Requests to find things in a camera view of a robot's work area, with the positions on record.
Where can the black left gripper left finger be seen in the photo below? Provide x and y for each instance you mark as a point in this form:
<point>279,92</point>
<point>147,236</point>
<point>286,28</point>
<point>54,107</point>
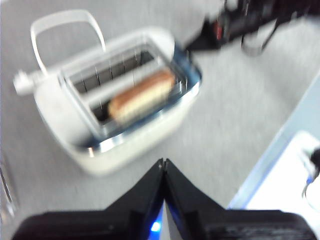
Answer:
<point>112,225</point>

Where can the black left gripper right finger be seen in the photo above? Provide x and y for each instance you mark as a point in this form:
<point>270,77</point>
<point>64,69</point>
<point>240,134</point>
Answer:
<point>212,225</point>

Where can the brown-crusted bread slice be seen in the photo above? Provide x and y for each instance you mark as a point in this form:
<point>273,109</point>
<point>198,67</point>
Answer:
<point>142,96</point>

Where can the grey toaster lever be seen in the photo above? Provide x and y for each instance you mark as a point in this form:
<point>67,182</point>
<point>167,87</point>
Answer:
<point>22,83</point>

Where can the cream two-slot toaster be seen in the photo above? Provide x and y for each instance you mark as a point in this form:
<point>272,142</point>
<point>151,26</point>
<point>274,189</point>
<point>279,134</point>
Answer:
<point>57,117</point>

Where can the shiny metal strip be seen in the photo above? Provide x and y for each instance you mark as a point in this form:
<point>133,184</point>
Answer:
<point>6,185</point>

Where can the white loop frame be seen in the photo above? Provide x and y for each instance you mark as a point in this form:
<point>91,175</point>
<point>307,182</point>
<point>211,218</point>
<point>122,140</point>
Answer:
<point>62,16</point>

